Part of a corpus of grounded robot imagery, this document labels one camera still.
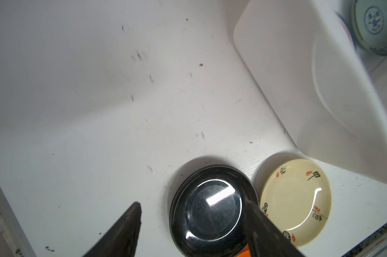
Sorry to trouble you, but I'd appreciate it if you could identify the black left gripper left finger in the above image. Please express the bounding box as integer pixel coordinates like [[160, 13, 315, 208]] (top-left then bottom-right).
[[85, 202, 142, 257]]

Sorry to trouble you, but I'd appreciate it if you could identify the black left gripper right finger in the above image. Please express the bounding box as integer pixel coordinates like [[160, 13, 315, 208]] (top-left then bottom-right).
[[244, 200, 303, 257]]

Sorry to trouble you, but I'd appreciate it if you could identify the orange plate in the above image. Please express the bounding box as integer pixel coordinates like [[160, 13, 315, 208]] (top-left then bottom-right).
[[235, 246, 251, 257]]

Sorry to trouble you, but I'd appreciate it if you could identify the cream yellow plate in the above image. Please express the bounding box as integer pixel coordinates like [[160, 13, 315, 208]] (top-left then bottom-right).
[[260, 159, 332, 247]]

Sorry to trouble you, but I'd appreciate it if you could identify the black plate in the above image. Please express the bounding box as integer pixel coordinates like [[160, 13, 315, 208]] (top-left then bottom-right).
[[169, 165, 258, 257]]

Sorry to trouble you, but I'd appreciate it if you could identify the teal patterned plate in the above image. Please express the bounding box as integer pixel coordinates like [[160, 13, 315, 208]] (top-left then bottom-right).
[[351, 0, 387, 56]]

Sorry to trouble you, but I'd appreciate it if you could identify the white plastic bin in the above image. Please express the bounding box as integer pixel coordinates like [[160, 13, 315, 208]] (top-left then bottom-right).
[[233, 1, 387, 184]]

